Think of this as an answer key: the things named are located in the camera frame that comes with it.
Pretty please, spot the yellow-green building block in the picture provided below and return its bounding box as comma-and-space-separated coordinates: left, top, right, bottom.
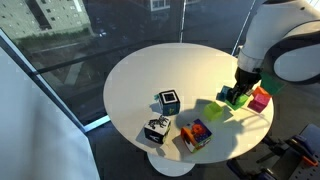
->
203, 101, 224, 122

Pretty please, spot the grey perforated metal stand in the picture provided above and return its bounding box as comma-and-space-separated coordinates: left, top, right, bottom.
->
271, 123, 320, 180

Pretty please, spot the magenta building block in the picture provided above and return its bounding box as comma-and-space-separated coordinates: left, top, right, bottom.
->
247, 93, 271, 114

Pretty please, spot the black white zebra soft cube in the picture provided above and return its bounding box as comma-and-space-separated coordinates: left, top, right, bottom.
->
143, 114, 172, 145

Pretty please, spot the colourful orange purple soft cube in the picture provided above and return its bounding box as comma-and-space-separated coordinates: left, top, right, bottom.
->
180, 118, 213, 154

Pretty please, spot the blue building block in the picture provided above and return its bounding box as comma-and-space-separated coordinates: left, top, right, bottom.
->
216, 85, 233, 103

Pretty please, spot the teal soft cube black square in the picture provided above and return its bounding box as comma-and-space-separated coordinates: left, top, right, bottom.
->
153, 88, 181, 117

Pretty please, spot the orange building block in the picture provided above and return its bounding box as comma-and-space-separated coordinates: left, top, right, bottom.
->
252, 85, 273, 98

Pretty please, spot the blue orange clamp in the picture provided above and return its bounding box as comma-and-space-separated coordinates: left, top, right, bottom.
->
286, 133, 319, 168

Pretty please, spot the dark blue clamp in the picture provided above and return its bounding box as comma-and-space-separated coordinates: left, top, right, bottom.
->
226, 158, 278, 180

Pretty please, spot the white round table base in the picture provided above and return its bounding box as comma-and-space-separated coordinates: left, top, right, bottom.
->
147, 152, 196, 178

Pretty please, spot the dark window frame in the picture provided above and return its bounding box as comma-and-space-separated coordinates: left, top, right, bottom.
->
0, 28, 111, 133

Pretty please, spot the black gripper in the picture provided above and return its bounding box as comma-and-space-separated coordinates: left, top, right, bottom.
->
229, 67, 262, 106

